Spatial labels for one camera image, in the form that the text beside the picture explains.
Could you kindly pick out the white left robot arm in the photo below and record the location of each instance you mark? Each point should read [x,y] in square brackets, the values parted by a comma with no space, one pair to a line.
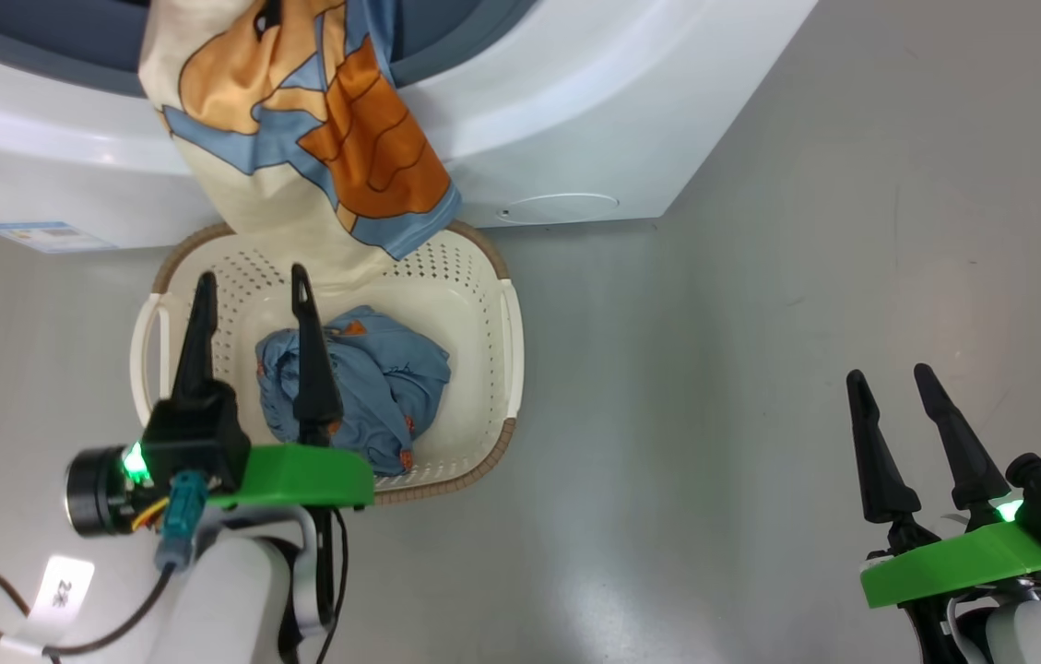
[225,599]

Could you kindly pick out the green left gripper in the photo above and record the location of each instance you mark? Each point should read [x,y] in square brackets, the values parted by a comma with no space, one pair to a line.
[308,478]

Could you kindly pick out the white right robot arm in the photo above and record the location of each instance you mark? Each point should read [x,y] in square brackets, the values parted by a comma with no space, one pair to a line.
[1027,636]

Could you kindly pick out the cream garment with orange print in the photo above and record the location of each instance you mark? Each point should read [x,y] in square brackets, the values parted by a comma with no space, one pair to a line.
[243,120]

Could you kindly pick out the cream perforated laundry basket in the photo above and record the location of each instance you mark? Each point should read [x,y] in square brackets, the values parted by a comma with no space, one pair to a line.
[479,369]

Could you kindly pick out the blue printed garment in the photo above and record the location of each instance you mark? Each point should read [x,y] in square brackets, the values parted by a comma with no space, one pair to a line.
[391,378]

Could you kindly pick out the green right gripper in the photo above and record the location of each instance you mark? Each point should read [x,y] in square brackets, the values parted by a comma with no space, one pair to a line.
[953,564]

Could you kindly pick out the blue energy label sticker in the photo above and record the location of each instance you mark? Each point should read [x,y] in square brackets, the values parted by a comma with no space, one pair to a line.
[50,237]

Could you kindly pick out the white front-loading washing machine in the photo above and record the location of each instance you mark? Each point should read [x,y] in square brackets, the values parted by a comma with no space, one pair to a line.
[575,92]

